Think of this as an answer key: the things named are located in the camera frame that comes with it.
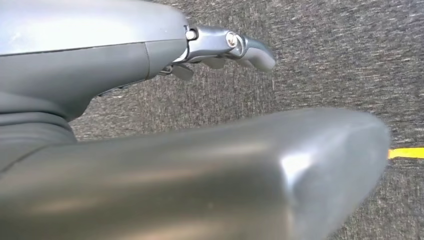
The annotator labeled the yellow floor tape square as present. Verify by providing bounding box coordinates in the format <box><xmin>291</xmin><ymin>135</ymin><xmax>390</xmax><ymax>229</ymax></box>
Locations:
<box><xmin>388</xmin><ymin>147</ymin><xmax>424</xmax><ymax>160</ymax></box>

